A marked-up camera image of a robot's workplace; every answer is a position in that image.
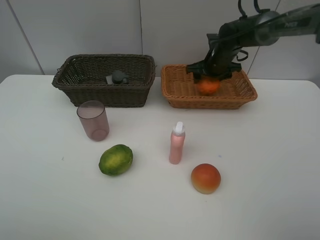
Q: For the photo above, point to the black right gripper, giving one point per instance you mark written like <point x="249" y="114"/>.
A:
<point x="218" y="61"/>

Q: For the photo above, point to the orange mandarin fruit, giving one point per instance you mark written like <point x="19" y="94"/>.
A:
<point x="208" y="85"/>

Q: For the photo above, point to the pink spray bottle white cap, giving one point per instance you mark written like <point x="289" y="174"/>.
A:
<point x="177" y="139"/>

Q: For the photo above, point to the dark green bottle black cap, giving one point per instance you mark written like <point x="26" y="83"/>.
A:
<point x="117" y="78"/>

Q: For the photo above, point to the red yellow apple fruit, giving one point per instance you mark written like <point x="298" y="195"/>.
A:
<point x="205" y="178"/>

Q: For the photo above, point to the translucent purple plastic cup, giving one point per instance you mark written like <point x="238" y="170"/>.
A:
<point x="94" y="120"/>

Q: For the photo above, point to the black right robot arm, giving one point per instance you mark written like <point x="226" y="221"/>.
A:
<point x="263" y="29"/>

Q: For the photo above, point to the orange wicker basket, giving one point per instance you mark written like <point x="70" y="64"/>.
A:
<point x="177" y="86"/>

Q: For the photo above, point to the dark brown wicker basket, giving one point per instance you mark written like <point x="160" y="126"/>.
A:
<point x="83" y="77"/>

